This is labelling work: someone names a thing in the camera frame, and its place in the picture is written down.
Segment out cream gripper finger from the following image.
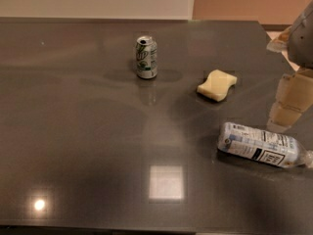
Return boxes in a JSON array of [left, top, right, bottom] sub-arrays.
[[267, 68, 313, 133], [266, 26, 291, 53]]

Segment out blue label plastic bottle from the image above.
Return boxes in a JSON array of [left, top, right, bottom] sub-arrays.
[[217, 122, 313, 168]]

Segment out yellow sponge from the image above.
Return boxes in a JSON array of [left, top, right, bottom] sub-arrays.
[[197, 70, 238, 102]]

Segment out green white soda can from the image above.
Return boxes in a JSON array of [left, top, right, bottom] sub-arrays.
[[136, 35, 157, 79]]

